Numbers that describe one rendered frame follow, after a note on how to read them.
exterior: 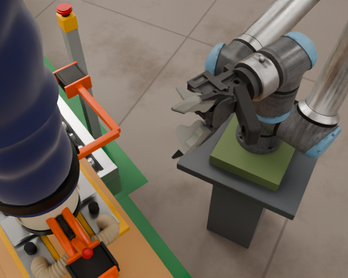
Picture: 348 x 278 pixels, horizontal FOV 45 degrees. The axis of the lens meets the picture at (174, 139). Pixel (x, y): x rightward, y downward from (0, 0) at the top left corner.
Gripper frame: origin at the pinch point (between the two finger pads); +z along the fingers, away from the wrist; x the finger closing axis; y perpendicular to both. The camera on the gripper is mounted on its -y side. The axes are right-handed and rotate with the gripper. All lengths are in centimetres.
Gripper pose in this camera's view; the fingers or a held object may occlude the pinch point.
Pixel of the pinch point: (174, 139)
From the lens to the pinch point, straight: 76.6
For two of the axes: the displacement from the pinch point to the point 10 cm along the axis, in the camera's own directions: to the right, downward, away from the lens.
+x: 0.0, -5.9, -8.1
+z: -7.9, 5.0, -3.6
